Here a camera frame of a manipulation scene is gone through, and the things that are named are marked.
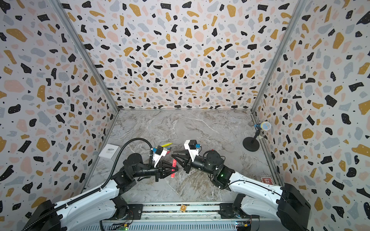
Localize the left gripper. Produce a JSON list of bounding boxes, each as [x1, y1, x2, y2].
[[130, 159, 177, 182]]

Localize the pink highlighter pen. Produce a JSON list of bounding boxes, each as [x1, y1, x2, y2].
[[171, 159, 177, 179]]

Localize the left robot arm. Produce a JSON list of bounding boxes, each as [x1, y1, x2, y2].
[[24, 153, 178, 231]]

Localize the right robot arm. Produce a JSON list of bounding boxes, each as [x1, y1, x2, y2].
[[172, 150, 311, 231]]

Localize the white small box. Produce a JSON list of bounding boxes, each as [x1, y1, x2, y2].
[[99, 144, 120, 161]]

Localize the black microphone stand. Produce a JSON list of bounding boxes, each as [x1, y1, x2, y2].
[[242, 130, 261, 152]]

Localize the red card box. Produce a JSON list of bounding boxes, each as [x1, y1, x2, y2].
[[261, 177, 274, 185]]

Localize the blue microphone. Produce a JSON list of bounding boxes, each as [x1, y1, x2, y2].
[[254, 121, 272, 131]]

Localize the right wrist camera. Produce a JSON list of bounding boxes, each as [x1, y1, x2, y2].
[[184, 140, 201, 160]]

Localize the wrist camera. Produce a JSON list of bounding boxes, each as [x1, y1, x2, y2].
[[184, 140, 201, 160], [152, 146, 169, 168]]

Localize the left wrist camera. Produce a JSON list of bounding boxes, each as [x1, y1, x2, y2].
[[152, 146, 169, 168]]

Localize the orange tag on rail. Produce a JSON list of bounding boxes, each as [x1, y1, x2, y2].
[[180, 205, 187, 212]]

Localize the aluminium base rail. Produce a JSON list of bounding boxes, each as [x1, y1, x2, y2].
[[69, 202, 304, 231]]

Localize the black corrugated cable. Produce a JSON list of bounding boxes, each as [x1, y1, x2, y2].
[[21, 138, 154, 231]]

